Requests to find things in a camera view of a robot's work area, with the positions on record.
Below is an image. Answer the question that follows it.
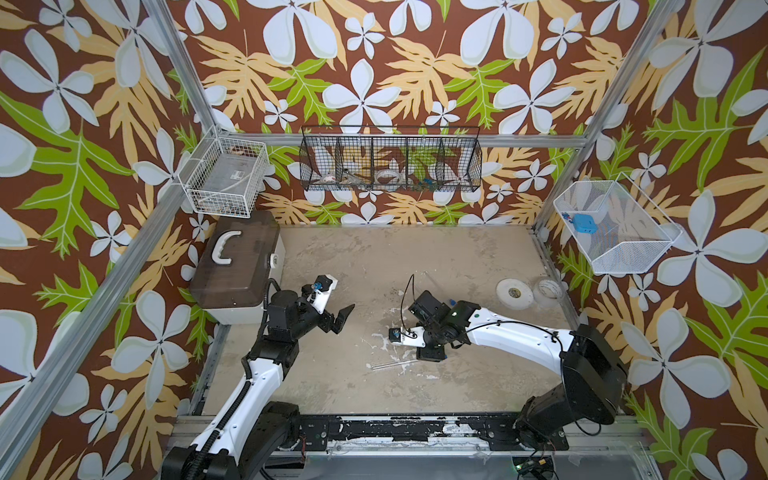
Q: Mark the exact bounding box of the aluminium frame post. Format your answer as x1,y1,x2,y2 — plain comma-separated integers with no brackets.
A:
142,0,220,136
532,0,685,233

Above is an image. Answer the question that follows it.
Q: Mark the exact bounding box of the white wire basket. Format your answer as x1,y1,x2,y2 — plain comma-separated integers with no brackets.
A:
554,174,683,276
179,129,270,218

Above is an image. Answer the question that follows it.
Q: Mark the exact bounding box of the blue object in basket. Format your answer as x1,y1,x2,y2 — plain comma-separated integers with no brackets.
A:
571,213,598,235

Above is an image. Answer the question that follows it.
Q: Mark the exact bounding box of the aluminium frame post left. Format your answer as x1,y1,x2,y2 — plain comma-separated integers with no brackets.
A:
142,0,220,136

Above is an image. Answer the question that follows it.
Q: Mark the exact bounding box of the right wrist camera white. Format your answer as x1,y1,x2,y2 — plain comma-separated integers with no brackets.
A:
388,327,426,348

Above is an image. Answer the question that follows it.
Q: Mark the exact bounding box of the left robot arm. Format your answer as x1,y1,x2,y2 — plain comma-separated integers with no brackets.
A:
159,282,355,479

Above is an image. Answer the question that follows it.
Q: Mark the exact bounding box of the black wire basket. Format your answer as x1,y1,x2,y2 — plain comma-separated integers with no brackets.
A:
298,125,483,192

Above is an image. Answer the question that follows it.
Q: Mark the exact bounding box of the aluminium frame rail left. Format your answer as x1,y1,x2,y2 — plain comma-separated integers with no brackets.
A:
0,179,199,463

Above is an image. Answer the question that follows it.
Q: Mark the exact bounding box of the clear packing tape roll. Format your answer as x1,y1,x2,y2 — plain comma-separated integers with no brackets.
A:
532,278,564,308

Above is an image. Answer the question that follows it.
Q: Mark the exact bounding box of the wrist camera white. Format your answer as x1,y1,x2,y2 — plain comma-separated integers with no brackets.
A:
305,275,338,314
388,327,426,348

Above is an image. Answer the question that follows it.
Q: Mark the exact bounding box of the white foam tape roll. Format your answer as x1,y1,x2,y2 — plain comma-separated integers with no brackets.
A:
496,278,535,311

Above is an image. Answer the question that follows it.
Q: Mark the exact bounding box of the aluminium frame rail back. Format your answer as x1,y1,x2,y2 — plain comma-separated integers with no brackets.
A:
233,133,589,149

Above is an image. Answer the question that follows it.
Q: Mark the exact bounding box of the white wire basket left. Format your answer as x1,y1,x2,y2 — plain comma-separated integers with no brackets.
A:
179,129,270,218

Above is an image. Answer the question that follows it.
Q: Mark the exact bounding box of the aluminium frame post right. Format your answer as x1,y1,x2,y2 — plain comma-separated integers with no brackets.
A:
532,0,685,233

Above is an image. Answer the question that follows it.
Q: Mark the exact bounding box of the brown lid storage box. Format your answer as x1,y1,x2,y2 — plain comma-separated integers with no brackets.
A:
189,210,286,325

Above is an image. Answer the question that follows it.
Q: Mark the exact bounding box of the aluminium frame rail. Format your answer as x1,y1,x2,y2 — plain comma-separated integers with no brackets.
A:
233,133,589,149
0,179,199,463

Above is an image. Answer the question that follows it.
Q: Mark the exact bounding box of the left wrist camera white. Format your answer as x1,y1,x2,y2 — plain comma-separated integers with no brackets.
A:
305,275,338,314

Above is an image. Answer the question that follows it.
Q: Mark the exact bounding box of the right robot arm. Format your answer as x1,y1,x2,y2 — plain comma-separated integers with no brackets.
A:
389,290,628,440

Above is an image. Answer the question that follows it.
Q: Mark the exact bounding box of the white wire basket right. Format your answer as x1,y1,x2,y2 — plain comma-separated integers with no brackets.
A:
554,174,683,276

